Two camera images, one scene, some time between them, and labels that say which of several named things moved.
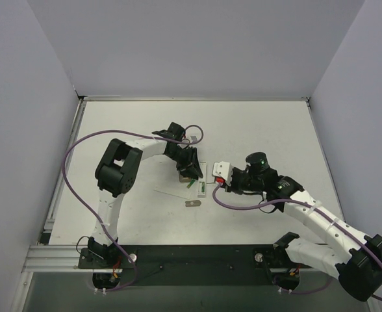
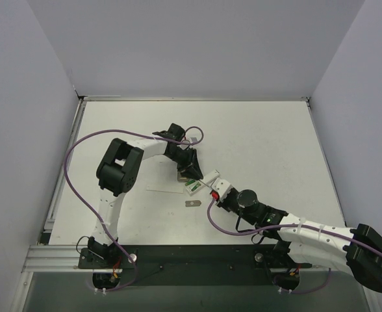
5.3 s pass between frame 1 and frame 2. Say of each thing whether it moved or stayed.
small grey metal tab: stayed
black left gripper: stayed
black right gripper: moved
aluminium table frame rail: stayed
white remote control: moved
